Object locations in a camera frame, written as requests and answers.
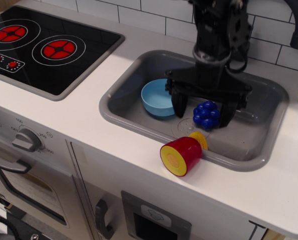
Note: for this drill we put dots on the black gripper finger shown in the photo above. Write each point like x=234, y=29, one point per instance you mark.
x=179, y=102
x=227, y=112

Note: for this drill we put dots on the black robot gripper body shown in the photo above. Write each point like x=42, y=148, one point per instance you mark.
x=211, y=83

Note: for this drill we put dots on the yellow toy corn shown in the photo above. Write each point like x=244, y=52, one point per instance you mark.
x=200, y=138

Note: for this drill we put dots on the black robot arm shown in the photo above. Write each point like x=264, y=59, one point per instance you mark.
x=222, y=29

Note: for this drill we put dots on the light blue plastic bowl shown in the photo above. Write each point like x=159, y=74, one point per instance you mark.
x=156, y=100

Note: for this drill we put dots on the grey toy sink basin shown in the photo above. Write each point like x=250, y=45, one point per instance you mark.
x=244, y=145

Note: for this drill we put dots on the blue toy grapes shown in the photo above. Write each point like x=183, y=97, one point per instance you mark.
x=206, y=115

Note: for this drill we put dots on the red yellow toy fruit half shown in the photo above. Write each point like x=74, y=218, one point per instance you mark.
x=181, y=156

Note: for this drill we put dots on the grey dishwasher panel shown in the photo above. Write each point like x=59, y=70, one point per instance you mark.
x=146, y=221

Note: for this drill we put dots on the black toy stovetop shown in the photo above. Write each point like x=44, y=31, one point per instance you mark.
x=49, y=55

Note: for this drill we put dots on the grey oven knob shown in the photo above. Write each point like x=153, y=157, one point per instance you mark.
x=26, y=140

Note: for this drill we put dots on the toy oven door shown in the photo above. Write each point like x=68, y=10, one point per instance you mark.
x=31, y=194

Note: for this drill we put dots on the grey cabinet door handle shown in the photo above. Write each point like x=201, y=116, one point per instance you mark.
x=106, y=231

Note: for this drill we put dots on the grey oven door handle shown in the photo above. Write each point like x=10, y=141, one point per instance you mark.
x=18, y=167

